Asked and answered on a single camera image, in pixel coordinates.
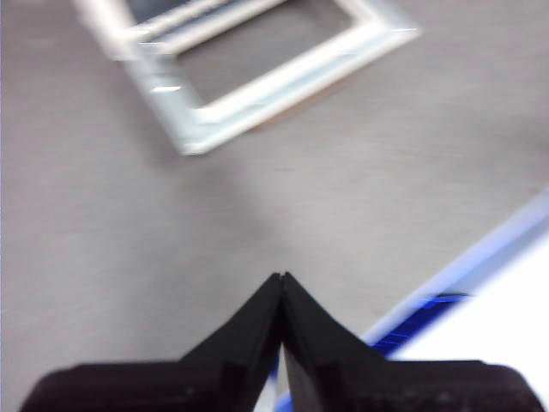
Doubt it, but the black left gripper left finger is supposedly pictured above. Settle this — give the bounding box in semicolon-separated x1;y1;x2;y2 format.
19;271;284;412

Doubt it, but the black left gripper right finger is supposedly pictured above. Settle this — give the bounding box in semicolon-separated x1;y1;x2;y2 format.
281;270;546;412

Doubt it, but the blue table edge strip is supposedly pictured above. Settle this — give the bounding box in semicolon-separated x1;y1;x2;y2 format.
274;186;549;412

